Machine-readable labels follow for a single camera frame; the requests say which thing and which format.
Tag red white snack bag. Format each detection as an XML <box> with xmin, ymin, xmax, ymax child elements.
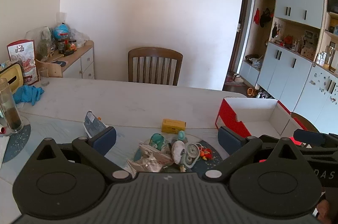
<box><xmin>7</xmin><ymin>40</ymin><xmax>40</xmax><ymax>85</ymax></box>

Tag dark door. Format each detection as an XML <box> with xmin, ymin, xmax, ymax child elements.
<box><xmin>230</xmin><ymin>0</ymin><xmax>255</xmax><ymax>77</ymax></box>

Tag blue white paper packet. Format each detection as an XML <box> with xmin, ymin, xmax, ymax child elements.
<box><xmin>83</xmin><ymin>111</ymin><xmax>109</xmax><ymax>138</ymax></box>

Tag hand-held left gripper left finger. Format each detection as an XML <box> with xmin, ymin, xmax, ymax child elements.
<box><xmin>34</xmin><ymin>127</ymin><xmax>138</xmax><ymax>183</ymax></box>

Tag glass storage jar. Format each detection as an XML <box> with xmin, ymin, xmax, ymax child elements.
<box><xmin>324</xmin><ymin>45</ymin><xmax>336</xmax><ymax>68</ymax></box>

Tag wooden toy house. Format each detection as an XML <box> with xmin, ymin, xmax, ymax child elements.
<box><xmin>301</xmin><ymin>45</ymin><xmax>316</xmax><ymax>61</ymax></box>

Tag grey sneakers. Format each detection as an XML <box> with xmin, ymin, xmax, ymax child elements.
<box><xmin>257</xmin><ymin>90</ymin><xmax>274</xmax><ymax>99</ymax></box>

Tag drinking glass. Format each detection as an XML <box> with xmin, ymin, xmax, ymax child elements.
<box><xmin>38</xmin><ymin>67</ymin><xmax>50</xmax><ymax>86</ymax></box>

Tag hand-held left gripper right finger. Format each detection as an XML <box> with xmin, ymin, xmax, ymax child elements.
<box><xmin>202</xmin><ymin>126</ymin><xmax>310</xmax><ymax>183</ymax></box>

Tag yellow sponge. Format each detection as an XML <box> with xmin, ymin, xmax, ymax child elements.
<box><xmin>162</xmin><ymin>119</ymin><xmax>187</xmax><ymax>134</ymax></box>

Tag white round object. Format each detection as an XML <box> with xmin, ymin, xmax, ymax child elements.
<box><xmin>171</xmin><ymin>141</ymin><xmax>187</xmax><ymax>164</ymax></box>

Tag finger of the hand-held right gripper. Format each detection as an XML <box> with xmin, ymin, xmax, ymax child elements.
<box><xmin>259</xmin><ymin>135</ymin><xmax>282</xmax><ymax>146</ymax></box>
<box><xmin>294</xmin><ymin>129</ymin><xmax>338</xmax><ymax>148</ymax></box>

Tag orange toy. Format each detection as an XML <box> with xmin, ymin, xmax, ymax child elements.
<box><xmin>198</xmin><ymin>143</ymin><xmax>213</xmax><ymax>160</ymax></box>

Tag blue cloth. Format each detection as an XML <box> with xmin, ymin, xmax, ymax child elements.
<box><xmin>13</xmin><ymin>85</ymin><xmax>45</xmax><ymax>106</ymax></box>

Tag red white cardboard box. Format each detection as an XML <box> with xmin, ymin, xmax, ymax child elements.
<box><xmin>215</xmin><ymin>98</ymin><xmax>315</xmax><ymax>147</ymax></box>

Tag blue globe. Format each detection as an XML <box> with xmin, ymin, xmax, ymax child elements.
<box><xmin>52</xmin><ymin>22</ymin><xmax>70</xmax><ymax>41</ymax></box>

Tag teal patterned pouch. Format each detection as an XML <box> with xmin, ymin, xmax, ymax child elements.
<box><xmin>150</xmin><ymin>133</ymin><xmax>167</xmax><ymax>150</ymax></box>

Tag tall glass jar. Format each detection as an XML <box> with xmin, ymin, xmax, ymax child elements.
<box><xmin>0</xmin><ymin>78</ymin><xmax>23</xmax><ymax>134</ymax></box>

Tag white wooden sideboard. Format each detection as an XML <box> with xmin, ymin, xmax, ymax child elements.
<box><xmin>50</xmin><ymin>40</ymin><xmax>95</xmax><ymax>80</ymax></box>

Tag black hanging bag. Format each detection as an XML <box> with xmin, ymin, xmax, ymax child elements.
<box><xmin>260</xmin><ymin>8</ymin><xmax>273</xmax><ymax>28</ymax></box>

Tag silver foil packet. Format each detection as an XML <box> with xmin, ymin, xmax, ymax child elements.
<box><xmin>126</xmin><ymin>159</ymin><xmax>165</xmax><ymax>174</ymax></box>
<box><xmin>138</xmin><ymin>143</ymin><xmax>173</xmax><ymax>161</ymax></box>

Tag clear wrapped plant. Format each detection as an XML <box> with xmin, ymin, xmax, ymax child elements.
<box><xmin>25</xmin><ymin>26</ymin><xmax>54</xmax><ymax>60</ymax></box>

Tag grey round case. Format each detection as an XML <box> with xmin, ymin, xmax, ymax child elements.
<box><xmin>182</xmin><ymin>143</ymin><xmax>203</xmax><ymax>169</ymax></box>

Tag white paper napkin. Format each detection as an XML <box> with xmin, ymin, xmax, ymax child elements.
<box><xmin>0</xmin><ymin>135</ymin><xmax>11</xmax><ymax>169</ymax></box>

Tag yellow tissue box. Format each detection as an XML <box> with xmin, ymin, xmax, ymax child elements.
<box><xmin>0</xmin><ymin>63</ymin><xmax>23</xmax><ymax>88</ymax></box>

